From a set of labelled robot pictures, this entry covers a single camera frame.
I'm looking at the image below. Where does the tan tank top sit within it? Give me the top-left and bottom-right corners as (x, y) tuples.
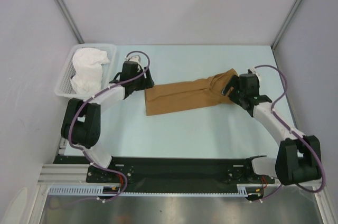
(145, 69), (238, 116)

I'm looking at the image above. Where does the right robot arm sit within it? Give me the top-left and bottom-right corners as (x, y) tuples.
(222, 72), (324, 185)

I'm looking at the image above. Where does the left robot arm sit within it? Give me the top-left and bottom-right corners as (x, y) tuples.
(61, 57), (154, 182)

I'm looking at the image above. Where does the white tank top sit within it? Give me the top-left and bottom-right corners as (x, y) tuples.
(70, 48), (110, 95)

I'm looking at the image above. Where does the white plastic basket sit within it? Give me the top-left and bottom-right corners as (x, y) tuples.
(54, 43), (117, 99)

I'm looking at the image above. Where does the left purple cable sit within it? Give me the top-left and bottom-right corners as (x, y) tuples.
(68, 50), (152, 204)

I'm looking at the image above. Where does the white cable duct right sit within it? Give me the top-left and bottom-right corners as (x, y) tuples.
(237, 184), (264, 198)

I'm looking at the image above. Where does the white cable duct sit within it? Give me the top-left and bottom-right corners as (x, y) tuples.
(237, 184), (264, 198)
(49, 185), (120, 196)

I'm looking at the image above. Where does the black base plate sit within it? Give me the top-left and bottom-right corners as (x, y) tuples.
(52, 155), (275, 193)

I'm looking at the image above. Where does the left aluminium corner post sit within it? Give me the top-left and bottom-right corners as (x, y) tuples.
(54, 0), (84, 44)

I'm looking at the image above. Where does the aluminium corner post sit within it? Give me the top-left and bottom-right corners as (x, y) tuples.
(271, 0), (304, 52)
(54, 0), (84, 44)

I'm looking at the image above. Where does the white cable duct left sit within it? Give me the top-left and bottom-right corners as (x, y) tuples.
(49, 185), (120, 196)

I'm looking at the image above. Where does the right aluminium corner post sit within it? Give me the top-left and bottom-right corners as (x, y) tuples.
(271, 0), (304, 52)

